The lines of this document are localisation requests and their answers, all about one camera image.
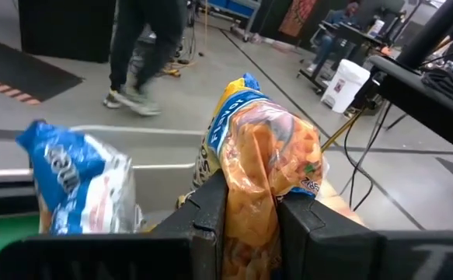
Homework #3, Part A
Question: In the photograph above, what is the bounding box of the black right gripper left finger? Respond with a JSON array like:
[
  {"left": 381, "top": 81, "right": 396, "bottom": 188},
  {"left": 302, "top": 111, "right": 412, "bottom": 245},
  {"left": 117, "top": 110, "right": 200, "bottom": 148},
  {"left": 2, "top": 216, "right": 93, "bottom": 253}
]
[{"left": 0, "top": 169, "right": 230, "bottom": 280}]

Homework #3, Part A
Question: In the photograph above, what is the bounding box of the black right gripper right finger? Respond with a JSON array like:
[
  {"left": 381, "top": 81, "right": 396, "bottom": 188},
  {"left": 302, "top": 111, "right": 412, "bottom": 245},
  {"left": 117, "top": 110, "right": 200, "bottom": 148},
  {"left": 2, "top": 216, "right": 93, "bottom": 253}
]
[{"left": 276, "top": 191, "right": 453, "bottom": 280}]

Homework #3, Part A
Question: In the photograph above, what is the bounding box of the blue Maruchan noodle packet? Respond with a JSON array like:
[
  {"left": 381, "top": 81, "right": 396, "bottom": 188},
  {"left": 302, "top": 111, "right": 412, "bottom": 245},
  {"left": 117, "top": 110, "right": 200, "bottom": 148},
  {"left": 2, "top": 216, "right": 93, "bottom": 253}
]
[
  {"left": 15, "top": 119, "right": 145, "bottom": 235},
  {"left": 191, "top": 72, "right": 330, "bottom": 280}
]

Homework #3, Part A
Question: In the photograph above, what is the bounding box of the white trash bin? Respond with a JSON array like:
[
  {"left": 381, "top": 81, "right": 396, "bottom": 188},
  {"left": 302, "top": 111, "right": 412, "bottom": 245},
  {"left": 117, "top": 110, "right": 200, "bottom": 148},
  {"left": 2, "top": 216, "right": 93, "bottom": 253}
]
[{"left": 320, "top": 58, "right": 371, "bottom": 114}]

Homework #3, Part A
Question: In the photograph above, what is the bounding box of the person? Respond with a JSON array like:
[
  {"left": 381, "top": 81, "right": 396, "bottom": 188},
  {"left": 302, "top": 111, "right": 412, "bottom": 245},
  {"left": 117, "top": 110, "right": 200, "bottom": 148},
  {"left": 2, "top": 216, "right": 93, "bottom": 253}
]
[
  {"left": 306, "top": 1, "right": 363, "bottom": 75},
  {"left": 102, "top": 0, "right": 190, "bottom": 117}
]

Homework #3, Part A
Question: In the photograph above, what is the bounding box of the black office desk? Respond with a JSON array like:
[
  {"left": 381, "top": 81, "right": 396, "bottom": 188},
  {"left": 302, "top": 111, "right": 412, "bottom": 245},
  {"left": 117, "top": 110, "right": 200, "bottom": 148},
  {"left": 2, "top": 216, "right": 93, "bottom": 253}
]
[{"left": 298, "top": 21, "right": 386, "bottom": 94}]

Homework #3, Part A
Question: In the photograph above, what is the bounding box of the blue metal cart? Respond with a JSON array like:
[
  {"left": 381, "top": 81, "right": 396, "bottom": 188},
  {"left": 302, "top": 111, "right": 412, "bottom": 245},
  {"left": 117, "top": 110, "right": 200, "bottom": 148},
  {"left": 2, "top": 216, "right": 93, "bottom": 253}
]
[{"left": 206, "top": 0, "right": 263, "bottom": 42}]

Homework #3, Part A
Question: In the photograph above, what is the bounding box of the orange patterned cloth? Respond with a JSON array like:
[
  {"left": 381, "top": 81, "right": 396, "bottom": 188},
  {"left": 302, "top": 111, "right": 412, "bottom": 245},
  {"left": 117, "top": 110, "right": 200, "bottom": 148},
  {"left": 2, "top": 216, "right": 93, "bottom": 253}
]
[{"left": 278, "top": 0, "right": 319, "bottom": 39}]

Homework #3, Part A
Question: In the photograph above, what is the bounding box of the black hazard-striped floor mat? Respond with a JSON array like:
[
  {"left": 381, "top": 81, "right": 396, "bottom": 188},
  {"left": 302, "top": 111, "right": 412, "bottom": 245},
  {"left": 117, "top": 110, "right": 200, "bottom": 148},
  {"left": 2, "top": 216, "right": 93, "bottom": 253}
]
[{"left": 0, "top": 33, "right": 84, "bottom": 107}]

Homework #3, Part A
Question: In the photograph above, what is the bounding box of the black stand pole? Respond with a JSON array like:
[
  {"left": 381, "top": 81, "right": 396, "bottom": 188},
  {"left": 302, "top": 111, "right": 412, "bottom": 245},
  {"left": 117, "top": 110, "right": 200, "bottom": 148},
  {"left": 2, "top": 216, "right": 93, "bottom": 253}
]
[{"left": 396, "top": 0, "right": 453, "bottom": 70}]

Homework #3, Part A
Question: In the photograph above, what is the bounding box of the black cabinet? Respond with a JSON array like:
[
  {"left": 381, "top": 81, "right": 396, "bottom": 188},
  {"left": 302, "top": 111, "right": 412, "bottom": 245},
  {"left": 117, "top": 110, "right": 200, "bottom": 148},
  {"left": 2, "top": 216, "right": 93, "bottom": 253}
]
[{"left": 18, "top": 0, "right": 117, "bottom": 64}]

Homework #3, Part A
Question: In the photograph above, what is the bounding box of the yellow floor cable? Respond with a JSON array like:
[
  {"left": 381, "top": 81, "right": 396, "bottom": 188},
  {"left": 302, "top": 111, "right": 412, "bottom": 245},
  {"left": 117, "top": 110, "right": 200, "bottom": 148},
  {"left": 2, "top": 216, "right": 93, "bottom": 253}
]
[{"left": 320, "top": 107, "right": 368, "bottom": 152}]

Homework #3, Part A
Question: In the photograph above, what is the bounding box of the coiled black cable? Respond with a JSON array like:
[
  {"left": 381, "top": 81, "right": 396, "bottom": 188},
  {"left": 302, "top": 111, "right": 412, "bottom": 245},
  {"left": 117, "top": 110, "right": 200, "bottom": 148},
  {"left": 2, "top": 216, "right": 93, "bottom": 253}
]
[{"left": 420, "top": 64, "right": 453, "bottom": 112}]

